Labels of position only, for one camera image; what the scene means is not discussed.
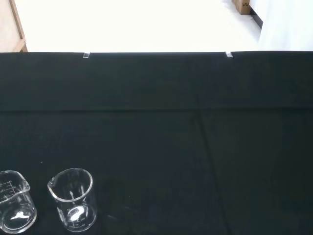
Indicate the clear cloth clip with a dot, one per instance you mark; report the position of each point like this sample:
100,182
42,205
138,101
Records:
228,54
86,55

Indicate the brown cardboard box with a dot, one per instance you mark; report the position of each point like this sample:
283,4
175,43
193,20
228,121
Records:
242,7

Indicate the black bench cloth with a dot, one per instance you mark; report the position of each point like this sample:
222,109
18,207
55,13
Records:
171,134

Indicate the pale wooden board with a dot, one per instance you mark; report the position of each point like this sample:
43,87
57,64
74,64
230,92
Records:
20,36

